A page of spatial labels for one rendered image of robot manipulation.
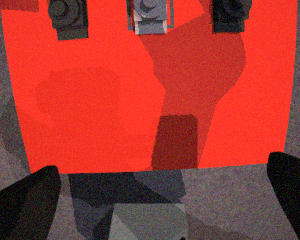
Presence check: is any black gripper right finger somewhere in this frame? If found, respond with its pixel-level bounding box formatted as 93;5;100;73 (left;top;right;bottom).
267;152;300;240

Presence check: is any grey micro servo with orange cable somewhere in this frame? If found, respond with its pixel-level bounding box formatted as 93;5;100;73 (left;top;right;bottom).
133;0;167;33

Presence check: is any red flat rectangular deck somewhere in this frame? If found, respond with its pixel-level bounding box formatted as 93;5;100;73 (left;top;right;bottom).
0;0;298;173

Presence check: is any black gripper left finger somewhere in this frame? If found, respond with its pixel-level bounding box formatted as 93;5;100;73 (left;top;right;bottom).
0;165;62;240

